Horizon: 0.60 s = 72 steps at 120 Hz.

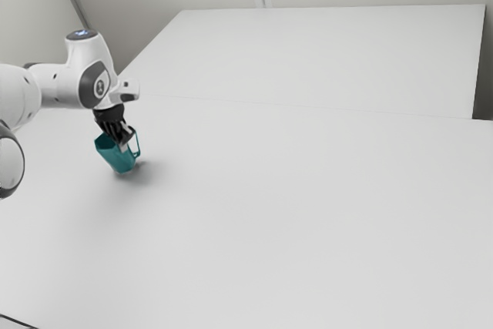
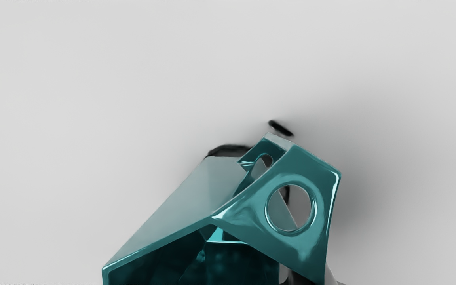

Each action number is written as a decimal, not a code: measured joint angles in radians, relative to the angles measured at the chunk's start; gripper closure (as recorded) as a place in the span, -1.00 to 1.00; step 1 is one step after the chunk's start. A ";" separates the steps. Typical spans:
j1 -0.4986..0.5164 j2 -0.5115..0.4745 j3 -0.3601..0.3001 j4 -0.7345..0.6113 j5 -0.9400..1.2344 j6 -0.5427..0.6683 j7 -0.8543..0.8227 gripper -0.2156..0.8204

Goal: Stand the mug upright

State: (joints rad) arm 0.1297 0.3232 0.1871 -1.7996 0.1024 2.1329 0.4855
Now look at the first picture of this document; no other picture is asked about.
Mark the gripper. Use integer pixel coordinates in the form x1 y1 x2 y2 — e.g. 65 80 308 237
92 102 136 153

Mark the teal faceted mug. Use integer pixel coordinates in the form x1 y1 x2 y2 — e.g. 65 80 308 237
94 126 143 175

